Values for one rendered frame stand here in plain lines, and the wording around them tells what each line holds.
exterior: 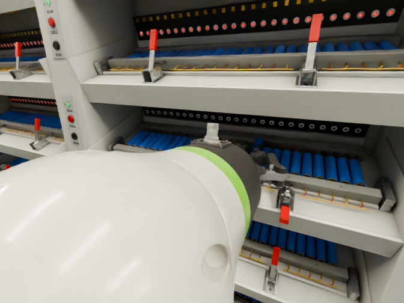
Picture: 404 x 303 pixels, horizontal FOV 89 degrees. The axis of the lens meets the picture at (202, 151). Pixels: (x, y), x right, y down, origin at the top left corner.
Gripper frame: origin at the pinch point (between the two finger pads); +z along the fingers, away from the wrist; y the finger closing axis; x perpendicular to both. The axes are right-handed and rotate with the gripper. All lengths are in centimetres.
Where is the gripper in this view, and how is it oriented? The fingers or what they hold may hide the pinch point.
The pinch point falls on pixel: (252, 153)
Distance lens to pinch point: 40.7
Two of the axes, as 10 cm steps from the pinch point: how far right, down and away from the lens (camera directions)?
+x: -0.8, 9.8, 2.0
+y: -9.1, -1.5, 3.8
